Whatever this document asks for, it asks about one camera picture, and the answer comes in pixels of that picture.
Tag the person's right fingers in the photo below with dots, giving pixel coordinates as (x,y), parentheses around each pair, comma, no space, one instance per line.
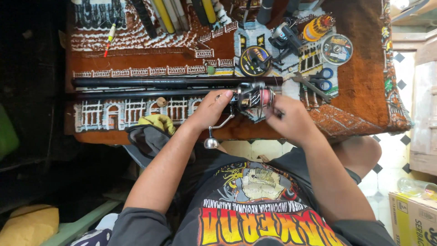
(275,107)

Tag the person's black printed shirt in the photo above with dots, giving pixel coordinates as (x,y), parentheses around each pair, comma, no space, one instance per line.
(259,222)

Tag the pale green plank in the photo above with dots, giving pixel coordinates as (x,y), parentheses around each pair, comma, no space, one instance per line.
(82,223)

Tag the orange and yellow line spool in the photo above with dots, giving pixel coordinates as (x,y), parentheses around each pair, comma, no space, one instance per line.
(317,28)

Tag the black spinning reel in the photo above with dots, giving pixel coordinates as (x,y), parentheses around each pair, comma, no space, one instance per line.
(286,37)

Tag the green object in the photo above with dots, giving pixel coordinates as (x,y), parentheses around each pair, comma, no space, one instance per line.
(7,133)

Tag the person's left hand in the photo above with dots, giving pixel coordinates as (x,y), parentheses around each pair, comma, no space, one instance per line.
(208,111)

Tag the small green ball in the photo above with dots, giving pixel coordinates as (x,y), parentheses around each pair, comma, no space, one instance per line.
(211,70)

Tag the cardboard box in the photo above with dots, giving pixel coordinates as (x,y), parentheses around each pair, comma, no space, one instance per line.
(414,220)

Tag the person's right hand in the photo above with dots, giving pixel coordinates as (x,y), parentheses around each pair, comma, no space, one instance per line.
(293,119)

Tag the silver reel with red line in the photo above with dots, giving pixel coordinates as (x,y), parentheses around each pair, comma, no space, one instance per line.
(252,97)

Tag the thick black fishing rod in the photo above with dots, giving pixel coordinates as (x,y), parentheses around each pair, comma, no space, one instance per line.
(153,82)

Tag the silver wrench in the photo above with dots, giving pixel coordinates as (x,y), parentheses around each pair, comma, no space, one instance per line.
(312,87)

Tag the yellow and grey glove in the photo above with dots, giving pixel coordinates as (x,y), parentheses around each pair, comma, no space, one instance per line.
(153,136)

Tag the clear flat line spool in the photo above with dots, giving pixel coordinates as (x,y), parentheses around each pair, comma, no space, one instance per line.
(337,49)

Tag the thin black fishing rod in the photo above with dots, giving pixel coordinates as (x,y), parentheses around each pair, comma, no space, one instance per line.
(143,94)

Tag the black and yellow rod section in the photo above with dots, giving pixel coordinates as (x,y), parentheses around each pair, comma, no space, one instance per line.
(206,10)

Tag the pale wooden furniture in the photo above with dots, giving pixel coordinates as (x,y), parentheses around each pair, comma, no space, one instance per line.
(425,112)

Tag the yellow cushion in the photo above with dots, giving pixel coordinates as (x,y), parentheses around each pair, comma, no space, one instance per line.
(29,225)

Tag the brown patterned rug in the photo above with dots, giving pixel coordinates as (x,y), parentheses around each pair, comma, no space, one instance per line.
(362,85)

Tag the clear plastic bottle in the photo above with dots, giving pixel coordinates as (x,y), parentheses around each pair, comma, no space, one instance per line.
(414,187)

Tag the person's knee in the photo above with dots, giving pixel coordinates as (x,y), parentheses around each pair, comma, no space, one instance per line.
(358,153)

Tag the yellow and red fishing float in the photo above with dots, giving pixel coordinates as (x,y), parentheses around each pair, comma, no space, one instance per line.
(111,33)

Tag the grey rod sections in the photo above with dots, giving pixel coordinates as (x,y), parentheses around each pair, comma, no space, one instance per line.
(177,13)

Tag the small wooden bead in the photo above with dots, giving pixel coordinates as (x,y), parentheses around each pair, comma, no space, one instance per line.
(161,101)

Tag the grey tube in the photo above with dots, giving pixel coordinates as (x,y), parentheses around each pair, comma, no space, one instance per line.
(293,6)
(265,10)

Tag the black and yellow line spool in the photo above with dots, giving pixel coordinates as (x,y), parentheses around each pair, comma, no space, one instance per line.
(252,61)

